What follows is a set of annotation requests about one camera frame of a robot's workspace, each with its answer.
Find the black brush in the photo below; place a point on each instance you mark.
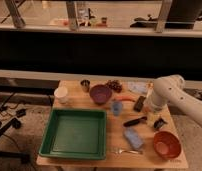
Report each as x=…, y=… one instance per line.
x=134, y=121

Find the blue sponge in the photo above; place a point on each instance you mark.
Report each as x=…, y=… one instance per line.
x=133, y=138

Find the clear plastic bag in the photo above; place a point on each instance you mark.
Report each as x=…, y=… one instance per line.
x=137, y=87

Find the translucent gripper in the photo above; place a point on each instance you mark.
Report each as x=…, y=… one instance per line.
x=154, y=120

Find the yellow banana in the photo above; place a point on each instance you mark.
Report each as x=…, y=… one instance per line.
x=150, y=88

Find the purple bowl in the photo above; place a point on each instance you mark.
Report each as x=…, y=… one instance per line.
x=100, y=94

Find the orange carrot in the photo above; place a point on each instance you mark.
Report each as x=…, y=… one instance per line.
x=124, y=98

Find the bunch of dark grapes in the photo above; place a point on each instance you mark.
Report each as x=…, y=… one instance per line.
x=115, y=85

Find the orange bowl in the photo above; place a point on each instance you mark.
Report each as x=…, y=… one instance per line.
x=166, y=145

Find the small metal cup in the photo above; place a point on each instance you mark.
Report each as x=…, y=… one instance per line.
x=85, y=85

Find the metal fork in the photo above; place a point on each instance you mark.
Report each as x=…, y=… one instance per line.
x=120, y=151

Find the white paper cup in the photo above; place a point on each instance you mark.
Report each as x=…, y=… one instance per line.
x=61, y=94

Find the black rectangular block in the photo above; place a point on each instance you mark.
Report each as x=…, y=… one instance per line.
x=139, y=104

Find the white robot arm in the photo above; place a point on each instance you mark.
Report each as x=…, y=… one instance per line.
x=170, y=89

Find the green plastic tray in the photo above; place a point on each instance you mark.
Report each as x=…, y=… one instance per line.
x=75, y=134

